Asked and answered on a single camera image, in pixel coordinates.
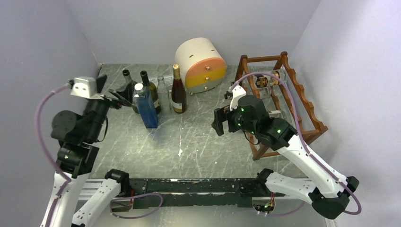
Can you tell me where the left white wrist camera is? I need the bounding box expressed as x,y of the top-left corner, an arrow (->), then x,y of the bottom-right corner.
70,77 -> 97,99

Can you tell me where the purple cable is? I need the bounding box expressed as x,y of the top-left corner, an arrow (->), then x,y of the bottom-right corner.
228,73 -> 362,217
35,83 -> 73,227

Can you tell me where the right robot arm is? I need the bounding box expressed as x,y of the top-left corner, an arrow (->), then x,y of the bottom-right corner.
211,75 -> 359,219

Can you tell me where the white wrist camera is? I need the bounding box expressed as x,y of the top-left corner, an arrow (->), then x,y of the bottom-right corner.
70,77 -> 97,99
229,85 -> 246,111

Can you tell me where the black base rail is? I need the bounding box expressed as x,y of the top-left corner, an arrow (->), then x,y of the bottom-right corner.
130,178 -> 272,209

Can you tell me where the wooden wine rack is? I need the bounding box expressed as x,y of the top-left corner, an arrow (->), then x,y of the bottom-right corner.
234,52 -> 329,161

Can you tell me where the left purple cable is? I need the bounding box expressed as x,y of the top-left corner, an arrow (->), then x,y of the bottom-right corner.
35,83 -> 73,227

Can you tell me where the small clear black-cap bottle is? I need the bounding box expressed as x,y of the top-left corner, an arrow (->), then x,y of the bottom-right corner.
254,70 -> 287,89

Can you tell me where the dark green wine bottle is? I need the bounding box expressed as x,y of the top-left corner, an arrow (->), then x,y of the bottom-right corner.
140,70 -> 161,114

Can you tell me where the round cream drawer cabinet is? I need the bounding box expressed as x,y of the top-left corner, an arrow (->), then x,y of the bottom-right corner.
174,37 -> 227,93

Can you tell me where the blue glass bottle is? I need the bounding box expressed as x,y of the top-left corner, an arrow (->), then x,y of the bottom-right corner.
133,83 -> 158,129

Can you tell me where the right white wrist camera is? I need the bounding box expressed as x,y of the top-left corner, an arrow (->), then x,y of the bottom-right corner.
229,85 -> 246,111

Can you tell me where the gold-foil dark wine bottle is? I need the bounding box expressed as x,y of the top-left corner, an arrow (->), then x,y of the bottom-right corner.
171,64 -> 187,114

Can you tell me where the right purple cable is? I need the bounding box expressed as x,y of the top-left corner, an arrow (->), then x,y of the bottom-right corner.
228,73 -> 362,217

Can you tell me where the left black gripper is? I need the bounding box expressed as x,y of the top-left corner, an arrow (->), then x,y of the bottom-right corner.
83,74 -> 133,140

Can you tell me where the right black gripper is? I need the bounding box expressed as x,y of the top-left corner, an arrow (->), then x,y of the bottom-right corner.
211,103 -> 258,136

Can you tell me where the green wine bottle tan label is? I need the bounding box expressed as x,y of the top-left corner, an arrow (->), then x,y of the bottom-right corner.
122,69 -> 139,114

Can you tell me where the clear square glass bottle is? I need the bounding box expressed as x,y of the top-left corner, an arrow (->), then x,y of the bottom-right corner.
157,76 -> 171,113

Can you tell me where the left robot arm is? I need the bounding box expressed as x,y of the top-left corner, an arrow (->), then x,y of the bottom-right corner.
41,80 -> 134,227

